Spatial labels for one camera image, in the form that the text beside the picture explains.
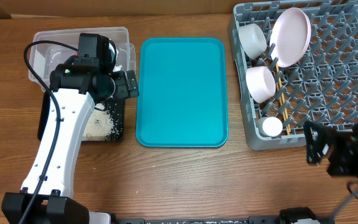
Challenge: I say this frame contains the grey dishwasher rack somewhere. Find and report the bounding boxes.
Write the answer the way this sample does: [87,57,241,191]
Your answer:
[228,1,358,150]

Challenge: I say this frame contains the clear plastic bin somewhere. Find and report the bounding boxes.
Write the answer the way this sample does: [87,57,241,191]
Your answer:
[29,27,136,85]

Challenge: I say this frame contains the pink bowl with rice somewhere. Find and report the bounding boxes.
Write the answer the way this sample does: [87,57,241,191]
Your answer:
[246,66,276,103]

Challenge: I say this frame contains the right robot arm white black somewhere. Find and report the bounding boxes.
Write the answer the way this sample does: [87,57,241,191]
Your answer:
[303,121,358,178]

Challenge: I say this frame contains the grey-green bowl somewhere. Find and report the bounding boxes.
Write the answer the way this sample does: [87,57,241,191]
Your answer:
[238,24,267,60]

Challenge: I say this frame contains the teal plastic tray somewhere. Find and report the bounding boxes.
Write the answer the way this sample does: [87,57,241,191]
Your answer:
[135,37,229,147]

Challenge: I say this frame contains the white tissue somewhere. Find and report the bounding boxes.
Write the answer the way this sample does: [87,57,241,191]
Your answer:
[107,39,124,74]

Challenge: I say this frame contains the spilled rice pile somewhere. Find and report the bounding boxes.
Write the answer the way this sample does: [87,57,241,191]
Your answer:
[83,101,125,141]

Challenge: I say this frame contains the white cup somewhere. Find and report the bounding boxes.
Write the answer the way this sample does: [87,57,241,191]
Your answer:
[255,117,283,137]

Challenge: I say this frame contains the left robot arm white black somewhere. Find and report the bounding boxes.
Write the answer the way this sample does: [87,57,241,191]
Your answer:
[1,33,139,223]

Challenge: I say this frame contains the black tray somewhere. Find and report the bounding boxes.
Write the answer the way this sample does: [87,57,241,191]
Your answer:
[37,88,125,144]

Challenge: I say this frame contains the large pink plate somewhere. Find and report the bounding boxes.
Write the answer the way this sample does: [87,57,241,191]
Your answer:
[270,7,311,68]

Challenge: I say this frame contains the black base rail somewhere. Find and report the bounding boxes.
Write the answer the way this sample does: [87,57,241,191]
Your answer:
[88,207,335,224]

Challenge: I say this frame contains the wooden chopstick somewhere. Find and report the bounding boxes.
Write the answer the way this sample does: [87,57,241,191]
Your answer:
[275,64,288,121]
[277,71,291,136]

